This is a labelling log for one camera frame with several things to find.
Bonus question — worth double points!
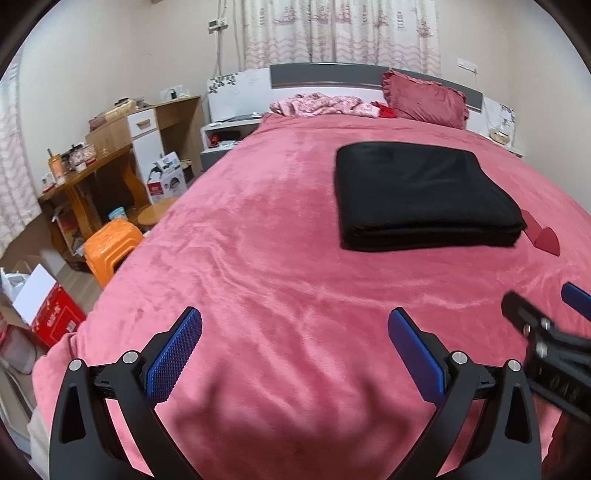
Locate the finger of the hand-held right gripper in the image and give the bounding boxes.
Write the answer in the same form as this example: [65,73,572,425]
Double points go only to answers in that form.
[502,291,559,342]
[561,282,591,321]

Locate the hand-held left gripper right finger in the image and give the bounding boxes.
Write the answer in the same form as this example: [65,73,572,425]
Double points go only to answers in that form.
[387,308,543,480]

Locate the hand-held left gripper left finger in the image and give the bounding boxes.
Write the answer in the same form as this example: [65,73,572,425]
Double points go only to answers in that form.
[48,307,204,480]

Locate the black pants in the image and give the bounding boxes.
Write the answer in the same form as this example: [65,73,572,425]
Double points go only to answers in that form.
[335,142,527,252]

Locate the person's right forearm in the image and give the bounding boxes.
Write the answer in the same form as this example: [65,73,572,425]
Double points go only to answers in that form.
[550,408,589,467]

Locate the dark red folded item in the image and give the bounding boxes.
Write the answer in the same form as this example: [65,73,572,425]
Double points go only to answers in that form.
[521,209,561,257]

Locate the red white carton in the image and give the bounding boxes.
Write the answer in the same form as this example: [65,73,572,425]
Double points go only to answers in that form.
[11,265,87,349]

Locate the orange plastic stool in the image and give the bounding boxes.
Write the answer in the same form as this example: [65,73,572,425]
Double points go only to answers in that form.
[84,219,145,289]

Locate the pink bed blanket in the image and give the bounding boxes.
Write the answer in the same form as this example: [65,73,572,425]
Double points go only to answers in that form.
[31,113,591,478]

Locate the round wooden stool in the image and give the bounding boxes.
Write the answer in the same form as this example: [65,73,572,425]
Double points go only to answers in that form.
[137,203,178,232]

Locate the white red cardboard box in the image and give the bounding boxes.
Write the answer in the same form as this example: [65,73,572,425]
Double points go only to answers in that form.
[147,151,188,202]

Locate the white plastic bag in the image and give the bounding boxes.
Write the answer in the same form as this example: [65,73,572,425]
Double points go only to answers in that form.
[0,268,28,301]

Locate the white grey open nightstand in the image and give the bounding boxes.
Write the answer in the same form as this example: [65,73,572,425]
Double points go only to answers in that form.
[200,115,264,174]

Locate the low wooden desk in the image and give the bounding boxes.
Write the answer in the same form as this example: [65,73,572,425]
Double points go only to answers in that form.
[38,143,153,273]

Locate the patterned mug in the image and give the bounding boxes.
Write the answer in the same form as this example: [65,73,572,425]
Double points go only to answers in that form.
[69,143,95,168]

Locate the orange bottle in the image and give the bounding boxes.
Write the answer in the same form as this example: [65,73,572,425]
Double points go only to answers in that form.
[46,148,65,184]

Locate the pale wave print curtain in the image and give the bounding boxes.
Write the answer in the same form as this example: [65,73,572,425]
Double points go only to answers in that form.
[0,60,42,254]

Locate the dark pink ruffled pillow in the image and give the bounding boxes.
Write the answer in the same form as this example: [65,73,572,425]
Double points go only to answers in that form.
[381,69,468,130]

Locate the pink floral garment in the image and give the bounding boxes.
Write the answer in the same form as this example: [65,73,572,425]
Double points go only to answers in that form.
[269,92,380,118]

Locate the grey white bed headboard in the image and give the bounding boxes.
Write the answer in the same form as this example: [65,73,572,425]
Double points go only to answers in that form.
[206,62,515,139]

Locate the ship print curtain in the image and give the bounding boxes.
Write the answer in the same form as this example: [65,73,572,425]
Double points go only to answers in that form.
[242,0,441,77]

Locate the black wall cable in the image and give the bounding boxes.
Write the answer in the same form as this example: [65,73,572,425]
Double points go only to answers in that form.
[212,0,232,75]

